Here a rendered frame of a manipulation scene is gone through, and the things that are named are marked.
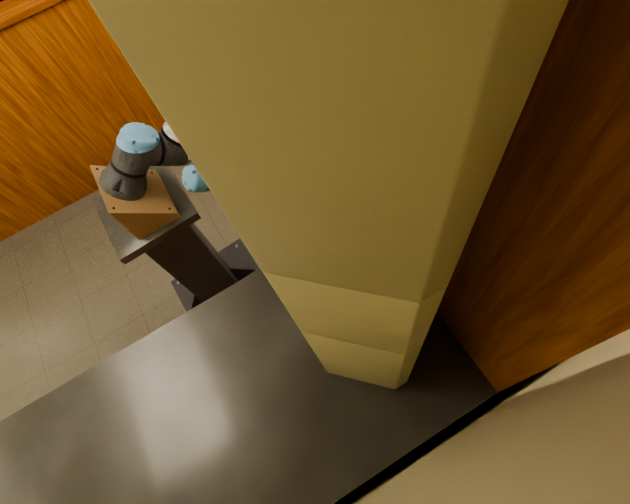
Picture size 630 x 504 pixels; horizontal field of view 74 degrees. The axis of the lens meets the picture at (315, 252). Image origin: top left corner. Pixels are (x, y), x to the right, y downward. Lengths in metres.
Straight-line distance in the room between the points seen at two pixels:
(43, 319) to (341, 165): 2.79
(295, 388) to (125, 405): 0.52
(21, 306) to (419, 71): 3.02
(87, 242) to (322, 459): 2.25
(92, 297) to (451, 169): 2.69
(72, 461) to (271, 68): 1.40
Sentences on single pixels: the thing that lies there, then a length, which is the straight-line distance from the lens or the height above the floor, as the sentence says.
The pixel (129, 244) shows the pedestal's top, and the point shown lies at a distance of 1.66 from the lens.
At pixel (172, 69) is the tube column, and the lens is 0.28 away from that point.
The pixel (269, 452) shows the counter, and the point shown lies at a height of 0.94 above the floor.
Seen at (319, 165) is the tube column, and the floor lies 1.96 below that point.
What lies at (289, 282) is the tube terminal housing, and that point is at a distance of 0.55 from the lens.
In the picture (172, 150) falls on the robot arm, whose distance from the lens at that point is 1.53.
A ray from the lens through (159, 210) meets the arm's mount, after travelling 1.57.
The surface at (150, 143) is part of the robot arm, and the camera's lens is 1.46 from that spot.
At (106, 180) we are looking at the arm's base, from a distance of 1.56.
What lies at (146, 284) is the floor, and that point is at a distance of 2.71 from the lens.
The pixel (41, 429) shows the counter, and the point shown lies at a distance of 1.61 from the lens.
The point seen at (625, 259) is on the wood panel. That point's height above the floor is 1.70.
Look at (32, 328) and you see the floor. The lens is 3.03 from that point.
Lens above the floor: 2.19
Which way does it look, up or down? 64 degrees down
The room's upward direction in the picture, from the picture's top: 17 degrees counter-clockwise
